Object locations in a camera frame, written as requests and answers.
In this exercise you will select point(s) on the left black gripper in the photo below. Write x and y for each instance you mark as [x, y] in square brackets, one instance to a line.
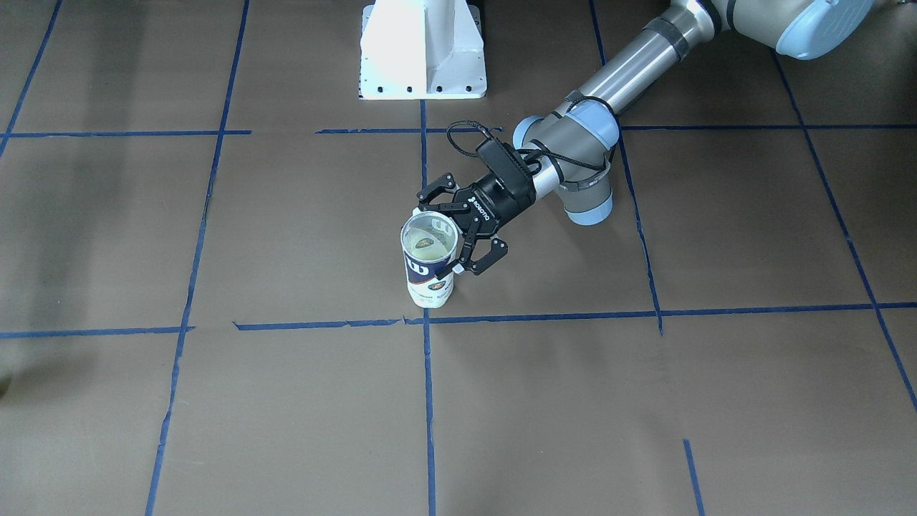
[494, 203]

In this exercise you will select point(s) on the clear tennis ball can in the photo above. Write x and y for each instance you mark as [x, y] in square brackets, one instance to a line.
[430, 284]

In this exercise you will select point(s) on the yellow tennis ball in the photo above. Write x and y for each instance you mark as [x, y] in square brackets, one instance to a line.
[428, 249]

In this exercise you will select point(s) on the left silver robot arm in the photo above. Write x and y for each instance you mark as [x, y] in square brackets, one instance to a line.
[568, 151]

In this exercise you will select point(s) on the black camera left wrist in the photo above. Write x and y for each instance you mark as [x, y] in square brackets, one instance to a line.
[511, 171]

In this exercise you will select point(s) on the white pedestal column base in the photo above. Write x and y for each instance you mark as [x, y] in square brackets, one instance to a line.
[422, 50]

